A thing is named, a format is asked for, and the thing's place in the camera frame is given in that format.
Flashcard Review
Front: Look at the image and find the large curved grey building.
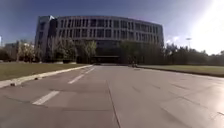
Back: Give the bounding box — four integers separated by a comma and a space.
34, 14, 165, 65

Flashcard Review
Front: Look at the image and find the grey concrete slab road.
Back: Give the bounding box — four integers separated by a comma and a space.
0, 64, 224, 128

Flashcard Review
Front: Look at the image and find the row of trees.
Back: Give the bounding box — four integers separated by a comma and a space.
0, 37, 98, 64
119, 40, 224, 66

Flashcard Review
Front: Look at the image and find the white dashed centre line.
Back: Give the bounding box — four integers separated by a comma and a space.
32, 66, 96, 106

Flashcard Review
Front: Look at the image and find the pale stone kerb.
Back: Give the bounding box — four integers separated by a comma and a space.
0, 64, 94, 89

